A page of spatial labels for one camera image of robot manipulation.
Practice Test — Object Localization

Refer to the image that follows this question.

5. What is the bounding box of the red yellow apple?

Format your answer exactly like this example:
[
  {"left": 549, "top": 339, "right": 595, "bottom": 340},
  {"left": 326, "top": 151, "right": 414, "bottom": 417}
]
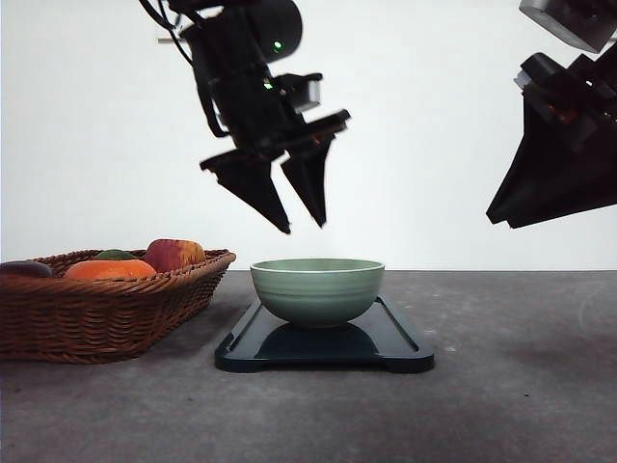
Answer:
[{"left": 144, "top": 239, "right": 205, "bottom": 272}]

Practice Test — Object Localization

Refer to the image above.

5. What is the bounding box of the brown wicker basket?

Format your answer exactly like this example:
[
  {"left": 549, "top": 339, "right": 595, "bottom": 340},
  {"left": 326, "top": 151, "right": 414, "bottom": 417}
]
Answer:
[{"left": 0, "top": 249, "right": 236, "bottom": 364}]

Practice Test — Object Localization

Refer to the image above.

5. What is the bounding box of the dark rectangular tray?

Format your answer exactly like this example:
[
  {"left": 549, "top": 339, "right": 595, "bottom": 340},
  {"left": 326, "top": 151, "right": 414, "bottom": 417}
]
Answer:
[{"left": 215, "top": 295, "right": 434, "bottom": 372}]

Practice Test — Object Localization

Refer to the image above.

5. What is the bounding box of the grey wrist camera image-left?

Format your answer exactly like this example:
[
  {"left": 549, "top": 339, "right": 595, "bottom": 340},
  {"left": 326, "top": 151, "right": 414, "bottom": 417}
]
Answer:
[{"left": 294, "top": 73, "right": 324, "bottom": 113}]

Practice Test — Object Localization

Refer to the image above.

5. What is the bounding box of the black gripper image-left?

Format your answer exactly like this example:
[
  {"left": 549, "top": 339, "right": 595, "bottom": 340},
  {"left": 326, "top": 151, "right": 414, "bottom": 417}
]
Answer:
[{"left": 181, "top": 2, "right": 350, "bottom": 234}]

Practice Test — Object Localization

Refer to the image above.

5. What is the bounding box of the green ceramic bowl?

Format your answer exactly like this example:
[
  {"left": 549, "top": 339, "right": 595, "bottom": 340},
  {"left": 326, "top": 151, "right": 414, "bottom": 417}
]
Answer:
[{"left": 250, "top": 258, "right": 385, "bottom": 326}]

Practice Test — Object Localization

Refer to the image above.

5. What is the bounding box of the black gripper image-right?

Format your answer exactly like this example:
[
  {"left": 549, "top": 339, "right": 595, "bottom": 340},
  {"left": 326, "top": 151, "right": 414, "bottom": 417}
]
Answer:
[{"left": 486, "top": 41, "right": 617, "bottom": 229}]

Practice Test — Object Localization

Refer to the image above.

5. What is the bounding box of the dark purple fruit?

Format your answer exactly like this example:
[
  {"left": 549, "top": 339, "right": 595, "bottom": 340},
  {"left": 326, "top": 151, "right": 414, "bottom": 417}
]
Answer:
[{"left": 0, "top": 260, "right": 53, "bottom": 278}]

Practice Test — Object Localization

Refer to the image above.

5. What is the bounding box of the dark green avocado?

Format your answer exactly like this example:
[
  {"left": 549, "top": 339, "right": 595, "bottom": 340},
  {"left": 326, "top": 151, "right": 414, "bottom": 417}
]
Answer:
[{"left": 94, "top": 249, "right": 135, "bottom": 260}]

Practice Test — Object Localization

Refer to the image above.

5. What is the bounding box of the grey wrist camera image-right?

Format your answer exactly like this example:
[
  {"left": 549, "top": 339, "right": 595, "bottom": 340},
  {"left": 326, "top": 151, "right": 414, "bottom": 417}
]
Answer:
[{"left": 519, "top": 0, "right": 617, "bottom": 54}]

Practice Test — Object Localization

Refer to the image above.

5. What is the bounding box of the orange tangerine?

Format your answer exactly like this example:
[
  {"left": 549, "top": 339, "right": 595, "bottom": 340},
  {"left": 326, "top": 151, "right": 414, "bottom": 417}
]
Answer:
[{"left": 64, "top": 259, "right": 157, "bottom": 281}]

